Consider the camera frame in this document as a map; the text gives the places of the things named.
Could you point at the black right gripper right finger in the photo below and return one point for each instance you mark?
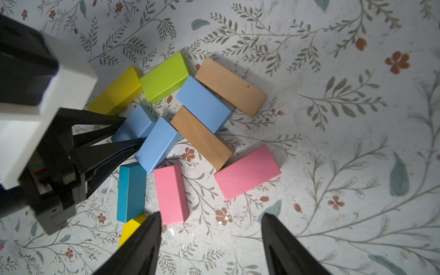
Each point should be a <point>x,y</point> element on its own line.
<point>284,253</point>

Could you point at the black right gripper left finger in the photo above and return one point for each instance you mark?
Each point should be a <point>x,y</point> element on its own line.
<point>139,254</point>

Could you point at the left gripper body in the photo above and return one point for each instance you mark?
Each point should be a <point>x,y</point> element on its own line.
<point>50,183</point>

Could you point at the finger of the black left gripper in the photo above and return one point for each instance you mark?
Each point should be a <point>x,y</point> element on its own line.
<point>110,125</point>
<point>94,164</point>

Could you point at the light blue block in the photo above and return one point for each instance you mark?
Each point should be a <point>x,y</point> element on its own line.
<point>209,108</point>
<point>157,145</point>
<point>138,125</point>

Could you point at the yellow block front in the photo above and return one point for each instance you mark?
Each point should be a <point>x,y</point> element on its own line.
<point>130,227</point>

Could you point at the yellow block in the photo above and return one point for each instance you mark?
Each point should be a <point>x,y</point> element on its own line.
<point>130,227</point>
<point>115,98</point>

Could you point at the teal block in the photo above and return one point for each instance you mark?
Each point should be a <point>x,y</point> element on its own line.
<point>131,192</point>

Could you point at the pink block middle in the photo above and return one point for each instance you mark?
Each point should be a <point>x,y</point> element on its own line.
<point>171,194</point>

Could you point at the pink block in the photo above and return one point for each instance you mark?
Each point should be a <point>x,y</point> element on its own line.
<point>171,194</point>
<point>247,173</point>

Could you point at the pink block right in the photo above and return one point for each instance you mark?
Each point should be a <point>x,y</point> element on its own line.
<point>247,173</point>

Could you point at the lime green block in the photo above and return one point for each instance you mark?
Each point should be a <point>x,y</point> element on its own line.
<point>165,79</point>

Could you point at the natural wood block lower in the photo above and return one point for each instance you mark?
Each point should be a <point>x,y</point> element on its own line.
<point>214,149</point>

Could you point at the natural wood block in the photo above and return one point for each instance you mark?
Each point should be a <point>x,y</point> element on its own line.
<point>231,87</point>
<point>214,149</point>

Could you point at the natural wood block upper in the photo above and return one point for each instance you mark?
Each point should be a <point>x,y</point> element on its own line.
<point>231,87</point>

